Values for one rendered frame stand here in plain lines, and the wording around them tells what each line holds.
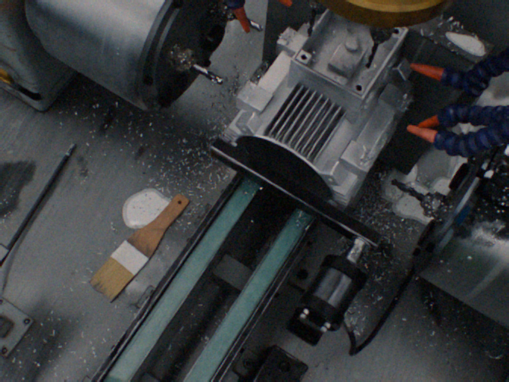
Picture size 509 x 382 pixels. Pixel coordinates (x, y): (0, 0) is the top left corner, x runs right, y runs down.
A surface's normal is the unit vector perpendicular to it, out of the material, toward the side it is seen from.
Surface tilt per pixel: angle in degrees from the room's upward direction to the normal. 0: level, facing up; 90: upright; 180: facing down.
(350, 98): 90
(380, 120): 0
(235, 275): 0
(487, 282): 65
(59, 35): 73
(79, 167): 0
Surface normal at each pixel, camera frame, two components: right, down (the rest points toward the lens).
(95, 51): -0.48, 0.60
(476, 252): -0.40, 0.43
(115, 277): 0.02, -0.36
